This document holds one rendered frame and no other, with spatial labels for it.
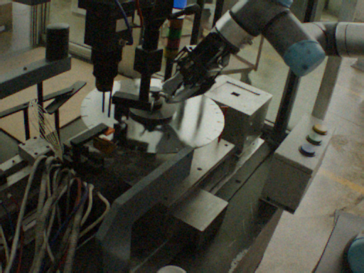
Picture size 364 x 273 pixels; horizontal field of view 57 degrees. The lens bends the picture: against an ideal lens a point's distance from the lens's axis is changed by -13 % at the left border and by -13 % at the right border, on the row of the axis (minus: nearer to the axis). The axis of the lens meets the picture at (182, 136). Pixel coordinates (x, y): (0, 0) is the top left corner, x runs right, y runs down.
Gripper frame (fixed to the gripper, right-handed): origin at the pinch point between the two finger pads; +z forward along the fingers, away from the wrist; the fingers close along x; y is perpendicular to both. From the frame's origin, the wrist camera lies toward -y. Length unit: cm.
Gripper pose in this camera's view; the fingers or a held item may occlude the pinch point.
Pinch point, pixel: (171, 98)
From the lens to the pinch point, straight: 85.6
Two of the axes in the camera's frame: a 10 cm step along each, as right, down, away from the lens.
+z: -6.2, 5.7, 5.3
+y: -5.1, 2.2, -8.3
